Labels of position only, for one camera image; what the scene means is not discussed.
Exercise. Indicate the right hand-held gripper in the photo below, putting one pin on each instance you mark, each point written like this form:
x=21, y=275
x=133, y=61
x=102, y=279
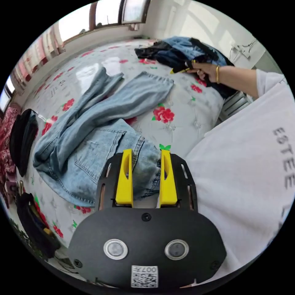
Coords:
x=183, y=65

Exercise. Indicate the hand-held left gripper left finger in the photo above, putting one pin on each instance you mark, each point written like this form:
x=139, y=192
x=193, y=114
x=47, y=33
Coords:
x=124, y=184

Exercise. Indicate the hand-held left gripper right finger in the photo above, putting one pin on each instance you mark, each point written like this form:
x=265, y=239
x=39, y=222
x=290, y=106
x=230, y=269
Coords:
x=169, y=184

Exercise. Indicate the light blue jeans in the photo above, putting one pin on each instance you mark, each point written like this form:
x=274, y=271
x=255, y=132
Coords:
x=96, y=115

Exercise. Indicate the person's right forearm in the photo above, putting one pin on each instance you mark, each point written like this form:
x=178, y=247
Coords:
x=237, y=78

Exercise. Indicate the person's right hand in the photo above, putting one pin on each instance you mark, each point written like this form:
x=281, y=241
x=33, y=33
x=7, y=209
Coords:
x=204, y=69

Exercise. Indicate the pile of clothes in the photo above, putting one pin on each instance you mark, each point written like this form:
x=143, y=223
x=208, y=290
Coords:
x=184, y=49

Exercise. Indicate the bed with floral sheet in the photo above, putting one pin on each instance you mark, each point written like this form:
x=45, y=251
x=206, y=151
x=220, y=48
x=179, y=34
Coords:
x=184, y=115

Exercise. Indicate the grey radiator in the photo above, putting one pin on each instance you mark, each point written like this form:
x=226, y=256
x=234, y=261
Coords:
x=237, y=104

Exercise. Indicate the person's body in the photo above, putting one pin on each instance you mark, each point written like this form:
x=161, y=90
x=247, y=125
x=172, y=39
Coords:
x=242, y=172

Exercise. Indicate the black bag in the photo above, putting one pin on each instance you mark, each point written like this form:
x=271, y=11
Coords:
x=36, y=228

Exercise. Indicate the black folded garment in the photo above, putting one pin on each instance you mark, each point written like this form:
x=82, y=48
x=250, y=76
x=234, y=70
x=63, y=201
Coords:
x=23, y=143

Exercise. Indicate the red patterned blanket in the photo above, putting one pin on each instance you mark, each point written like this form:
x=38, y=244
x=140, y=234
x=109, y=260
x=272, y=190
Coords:
x=5, y=143

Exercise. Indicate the pink striped curtain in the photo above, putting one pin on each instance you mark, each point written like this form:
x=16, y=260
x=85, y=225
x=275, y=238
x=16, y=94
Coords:
x=39, y=53

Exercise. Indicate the window with brown frame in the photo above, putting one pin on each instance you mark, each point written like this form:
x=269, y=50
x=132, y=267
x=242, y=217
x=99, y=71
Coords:
x=110, y=13

